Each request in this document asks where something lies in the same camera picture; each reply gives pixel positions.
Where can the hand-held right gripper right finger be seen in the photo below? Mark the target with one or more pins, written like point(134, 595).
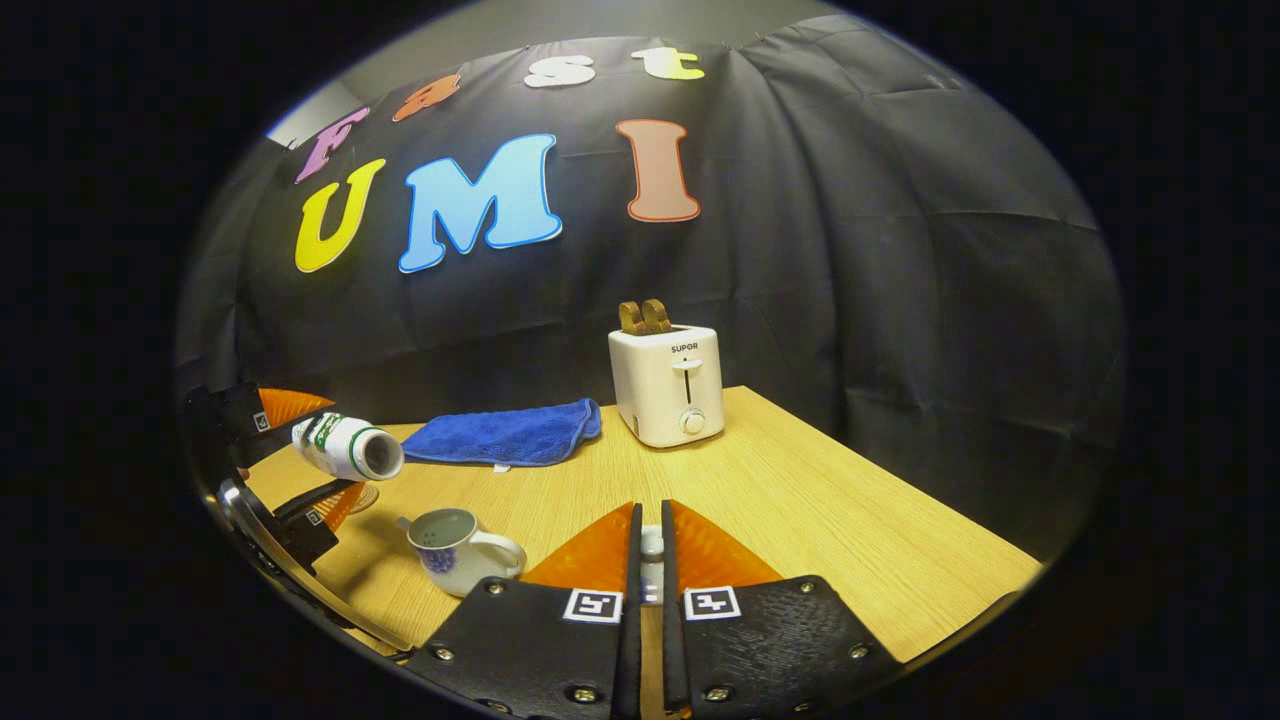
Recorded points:
point(672, 660)

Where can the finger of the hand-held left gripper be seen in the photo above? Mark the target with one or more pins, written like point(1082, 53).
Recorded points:
point(310, 525)
point(250, 412)

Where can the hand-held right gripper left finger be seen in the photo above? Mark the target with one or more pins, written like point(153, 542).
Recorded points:
point(631, 650)

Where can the round brown coaster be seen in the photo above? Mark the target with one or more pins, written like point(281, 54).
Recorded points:
point(364, 500)

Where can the white plastic water bottle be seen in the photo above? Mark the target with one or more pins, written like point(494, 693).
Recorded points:
point(345, 445)

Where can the white teacup lid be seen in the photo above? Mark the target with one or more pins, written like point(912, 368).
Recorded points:
point(652, 545)

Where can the white blue-patterned teacup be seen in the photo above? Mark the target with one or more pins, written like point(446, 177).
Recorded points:
point(460, 565)

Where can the blue towel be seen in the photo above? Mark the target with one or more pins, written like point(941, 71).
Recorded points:
point(500, 435)

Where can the white toaster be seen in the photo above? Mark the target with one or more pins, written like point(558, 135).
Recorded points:
point(665, 390)

